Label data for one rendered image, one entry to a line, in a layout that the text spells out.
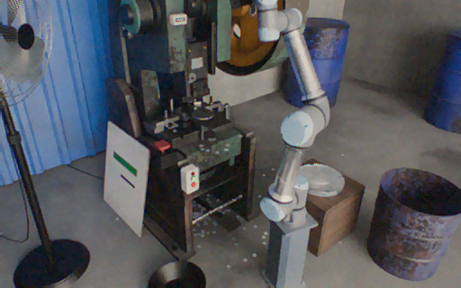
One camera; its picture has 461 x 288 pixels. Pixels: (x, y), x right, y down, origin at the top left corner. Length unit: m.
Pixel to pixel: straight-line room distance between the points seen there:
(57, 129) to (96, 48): 0.68
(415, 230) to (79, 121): 2.44
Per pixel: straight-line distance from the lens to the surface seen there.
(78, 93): 3.00
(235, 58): 2.20
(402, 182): 2.41
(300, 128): 1.32
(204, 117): 1.97
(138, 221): 2.36
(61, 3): 2.83
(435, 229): 2.12
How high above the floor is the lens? 1.65
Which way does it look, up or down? 29 degrees down
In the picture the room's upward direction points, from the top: 1 degrees clockwise
